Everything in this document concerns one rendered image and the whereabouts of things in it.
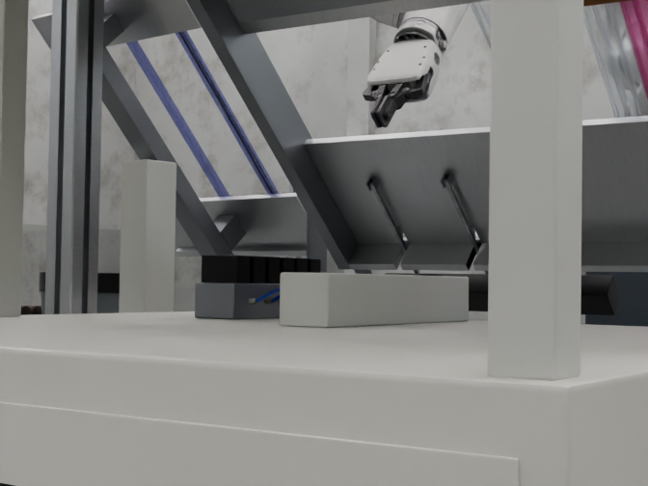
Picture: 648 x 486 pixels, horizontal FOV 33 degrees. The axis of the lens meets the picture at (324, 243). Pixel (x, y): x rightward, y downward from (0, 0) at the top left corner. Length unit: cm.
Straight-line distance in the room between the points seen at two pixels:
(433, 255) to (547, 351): 107
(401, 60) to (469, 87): 1032
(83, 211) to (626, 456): 80
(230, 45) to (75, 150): 28
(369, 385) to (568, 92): 15
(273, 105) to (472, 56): 1071
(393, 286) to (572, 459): 57
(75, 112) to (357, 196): 47
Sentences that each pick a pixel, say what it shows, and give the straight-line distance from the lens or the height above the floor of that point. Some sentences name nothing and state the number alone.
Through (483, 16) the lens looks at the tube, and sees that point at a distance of 126.
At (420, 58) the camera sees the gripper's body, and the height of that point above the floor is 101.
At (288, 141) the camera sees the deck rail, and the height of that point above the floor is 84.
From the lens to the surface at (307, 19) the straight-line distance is 133.
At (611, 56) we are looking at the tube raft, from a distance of 124.
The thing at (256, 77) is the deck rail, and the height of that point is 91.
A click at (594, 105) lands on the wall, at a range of 1140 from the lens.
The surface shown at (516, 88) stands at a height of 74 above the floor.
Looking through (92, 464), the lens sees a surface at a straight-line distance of 58.
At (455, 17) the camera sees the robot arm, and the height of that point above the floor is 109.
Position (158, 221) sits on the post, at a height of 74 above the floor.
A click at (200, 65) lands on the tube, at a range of 165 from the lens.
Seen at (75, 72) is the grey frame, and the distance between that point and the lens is 120.
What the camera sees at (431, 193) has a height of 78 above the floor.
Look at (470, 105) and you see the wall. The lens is 1203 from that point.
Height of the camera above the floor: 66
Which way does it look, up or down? 2 degrees up
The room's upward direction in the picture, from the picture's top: 1 degrees clockwise
